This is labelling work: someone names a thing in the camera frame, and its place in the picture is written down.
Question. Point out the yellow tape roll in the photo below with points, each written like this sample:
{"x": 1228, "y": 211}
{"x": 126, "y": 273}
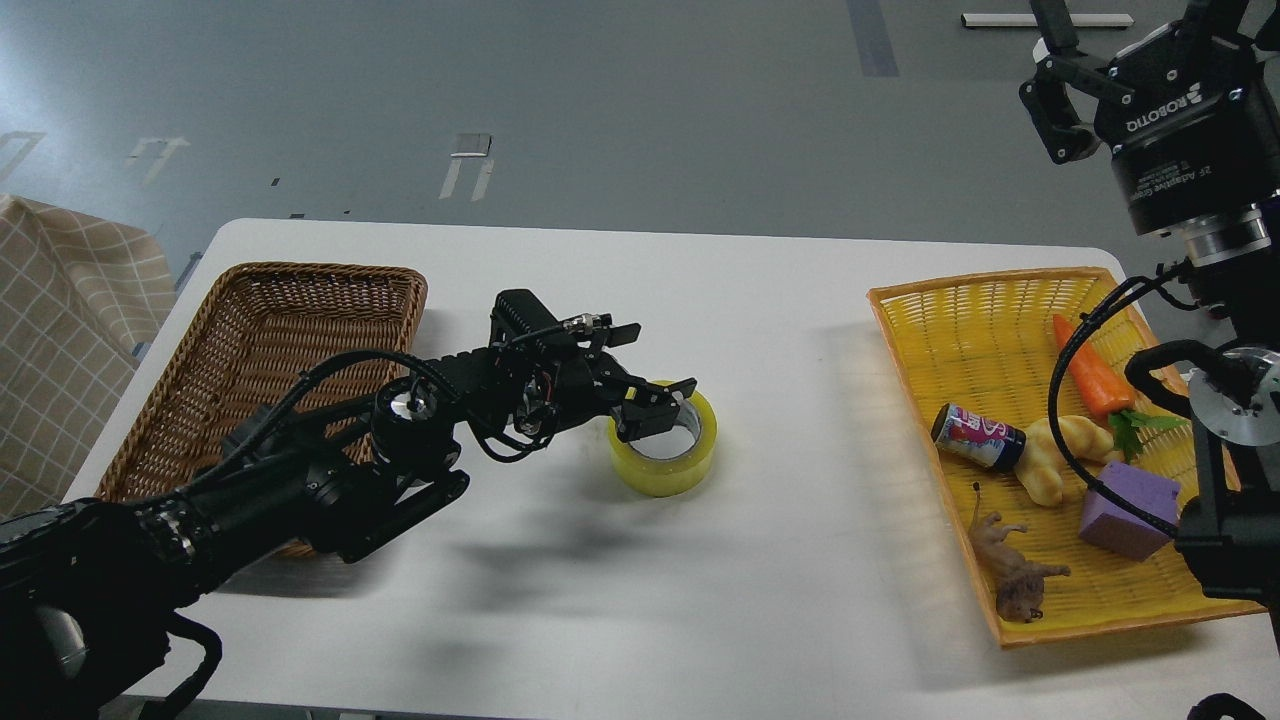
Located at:
{"x": 673, "y": 462}

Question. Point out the brown toy lion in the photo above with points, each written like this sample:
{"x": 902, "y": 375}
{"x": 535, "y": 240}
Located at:
{"x": 1019, "y": 582}

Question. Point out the brown wicker basket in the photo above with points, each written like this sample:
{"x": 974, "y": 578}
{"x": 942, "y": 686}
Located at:
{"x": 259, "y": 328}

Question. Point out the purple foam block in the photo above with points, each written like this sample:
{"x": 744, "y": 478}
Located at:
{"x": 1106, "y": 525}

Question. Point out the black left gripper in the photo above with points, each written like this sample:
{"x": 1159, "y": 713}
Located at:
{"x": 573, "y": 384}

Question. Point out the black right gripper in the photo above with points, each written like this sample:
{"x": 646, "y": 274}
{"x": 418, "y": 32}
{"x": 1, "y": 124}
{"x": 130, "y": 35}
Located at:
{"x": 1193, "y": 132}

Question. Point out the white stand base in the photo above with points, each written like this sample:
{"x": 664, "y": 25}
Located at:
{"x": 972, "y": 20}

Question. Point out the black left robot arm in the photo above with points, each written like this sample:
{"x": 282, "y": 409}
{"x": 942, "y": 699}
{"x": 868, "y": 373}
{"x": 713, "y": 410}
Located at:
{"x": 357, "y": 452}

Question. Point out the yellow plastic basket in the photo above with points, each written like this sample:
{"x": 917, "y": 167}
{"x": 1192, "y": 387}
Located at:
{"x": 985, "y": 342}

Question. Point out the beige checkered cloth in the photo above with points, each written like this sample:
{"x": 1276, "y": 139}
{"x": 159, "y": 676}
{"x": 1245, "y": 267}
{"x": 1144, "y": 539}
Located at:
{"x": 78, "y": 295}

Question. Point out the small drink can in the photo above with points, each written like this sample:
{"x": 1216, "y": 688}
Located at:
{"x": 990, "y": 444}

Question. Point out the toy carrot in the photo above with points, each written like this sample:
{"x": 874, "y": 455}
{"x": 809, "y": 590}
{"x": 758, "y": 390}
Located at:
{"x": 1111, "y": 430}

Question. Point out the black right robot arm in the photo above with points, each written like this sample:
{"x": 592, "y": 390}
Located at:
{"x": 1227, "y": 534}

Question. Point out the toy croissant bread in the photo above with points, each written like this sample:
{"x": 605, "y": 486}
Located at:
{"x": 1041, "y": 466}

